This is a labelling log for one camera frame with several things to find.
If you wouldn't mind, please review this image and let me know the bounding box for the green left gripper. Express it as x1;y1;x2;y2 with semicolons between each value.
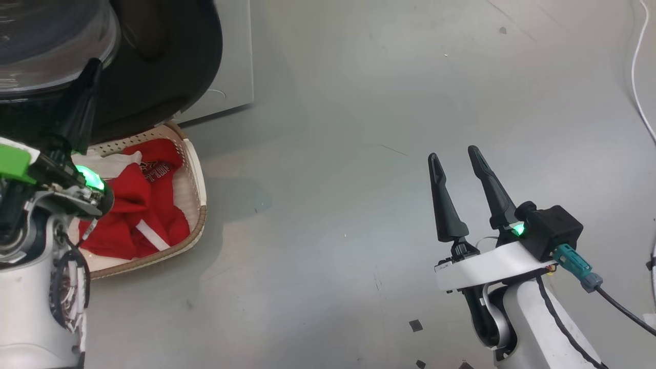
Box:
0;58;115;216

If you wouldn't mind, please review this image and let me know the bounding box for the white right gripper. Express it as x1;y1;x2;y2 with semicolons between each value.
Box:
428;146;557;293

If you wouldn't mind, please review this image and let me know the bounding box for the glass washing machine door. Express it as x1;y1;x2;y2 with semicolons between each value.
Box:
0;0;224;149

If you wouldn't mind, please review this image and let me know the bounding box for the red garment white trim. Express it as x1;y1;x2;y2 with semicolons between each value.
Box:
78;151;154;261

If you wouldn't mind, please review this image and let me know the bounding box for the cream basket brown rim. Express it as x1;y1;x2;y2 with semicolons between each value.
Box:
67;122;208;280

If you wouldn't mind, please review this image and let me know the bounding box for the teal plug black cable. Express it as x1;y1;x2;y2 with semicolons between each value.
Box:
552;243;656;339

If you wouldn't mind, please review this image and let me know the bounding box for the thin white cable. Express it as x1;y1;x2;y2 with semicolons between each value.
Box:
630;0;656;145

